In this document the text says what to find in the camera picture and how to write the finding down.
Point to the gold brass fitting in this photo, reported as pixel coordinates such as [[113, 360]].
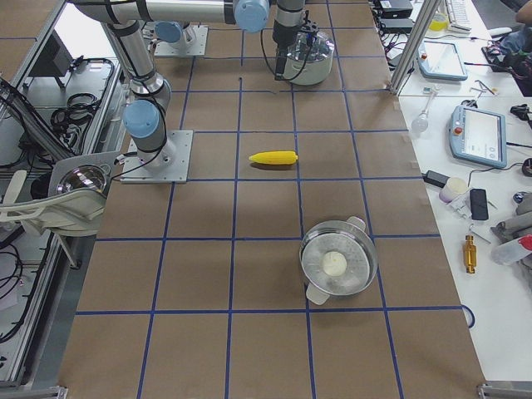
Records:
[[469, 254]]

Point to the black rectangular phone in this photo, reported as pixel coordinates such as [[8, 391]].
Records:
[[479, 205]]

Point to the pale green steel pot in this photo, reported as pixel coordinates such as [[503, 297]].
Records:
[[338, 266]]

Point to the blue teach pendant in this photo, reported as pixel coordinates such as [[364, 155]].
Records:
[[441, 60], [478, 136]]

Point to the yellow corn cob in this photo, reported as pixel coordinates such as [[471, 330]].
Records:
[[274, 157]]

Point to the aluminium frame post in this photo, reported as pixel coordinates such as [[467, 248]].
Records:
[[423, 20]]

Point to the white plastic dish rack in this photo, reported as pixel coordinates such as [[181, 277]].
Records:
[[75, 214]]

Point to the white keyboard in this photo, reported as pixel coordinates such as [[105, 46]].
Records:
[[458, 20]]

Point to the white purple round container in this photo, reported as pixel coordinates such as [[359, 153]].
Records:
[[453, 188]]

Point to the clear light bulb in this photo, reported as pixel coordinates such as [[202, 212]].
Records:
[[421, 123]]

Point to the near blue teach pendant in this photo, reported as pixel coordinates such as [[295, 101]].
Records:
[[478, 136]]

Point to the far blue teach pendant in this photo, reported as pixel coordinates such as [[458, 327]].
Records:
[[441, 60]]

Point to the glass pot lid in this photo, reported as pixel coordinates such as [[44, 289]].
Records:
[[336, 264]]

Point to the black power adapter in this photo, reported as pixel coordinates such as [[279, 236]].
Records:
[[434, 178]]

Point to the clear bottle red cap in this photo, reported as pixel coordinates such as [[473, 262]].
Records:
[[512, 251]]

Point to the shiny metal bowl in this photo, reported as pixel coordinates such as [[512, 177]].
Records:
[[85, 176]]

